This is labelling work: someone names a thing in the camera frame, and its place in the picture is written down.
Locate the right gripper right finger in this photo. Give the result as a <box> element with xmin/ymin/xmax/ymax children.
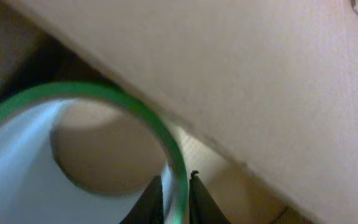
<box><xmin>189</xmin><ymin>170</ymin><xmax>230</xmax><ymax>224</ymax></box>

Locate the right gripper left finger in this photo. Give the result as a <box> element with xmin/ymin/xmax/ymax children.
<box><xmin>120</xmin><ymin>175</ymin><xmax>164</xmax><ymax>224</ymax></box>

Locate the cardboard box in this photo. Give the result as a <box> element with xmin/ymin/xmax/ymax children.
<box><xmin>9</xmin><ymin>0</ymin><xmax>358</xmax><ymax>223</ymax></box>

